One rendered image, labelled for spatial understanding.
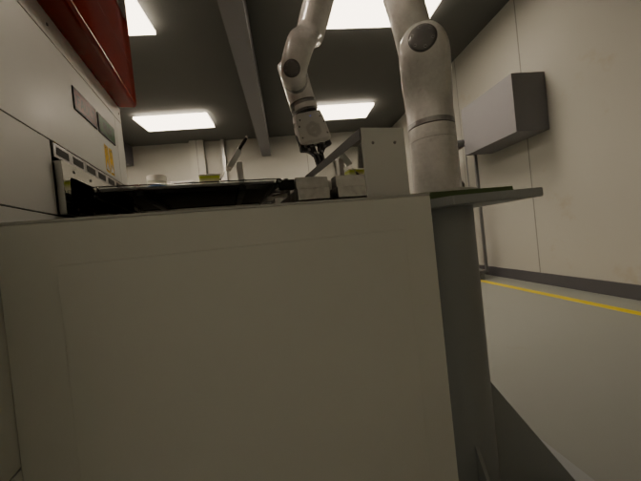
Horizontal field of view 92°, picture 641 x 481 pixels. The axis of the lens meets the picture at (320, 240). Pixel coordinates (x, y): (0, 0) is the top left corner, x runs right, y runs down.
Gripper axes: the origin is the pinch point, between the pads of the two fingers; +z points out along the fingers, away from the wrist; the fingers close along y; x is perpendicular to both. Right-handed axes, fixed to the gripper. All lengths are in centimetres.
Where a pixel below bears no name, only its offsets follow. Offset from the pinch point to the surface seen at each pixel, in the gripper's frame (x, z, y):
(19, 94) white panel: -37, -14, -56
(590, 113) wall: 92, 2, 286
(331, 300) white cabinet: -47, 30, -23
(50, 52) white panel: -26, -26, -54
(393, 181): -40.2, 14.5, -1.9
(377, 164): -40.2, 10.4, -4.3
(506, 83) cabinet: 147, -54, 271
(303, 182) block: -21.9, 7.8, -13.9
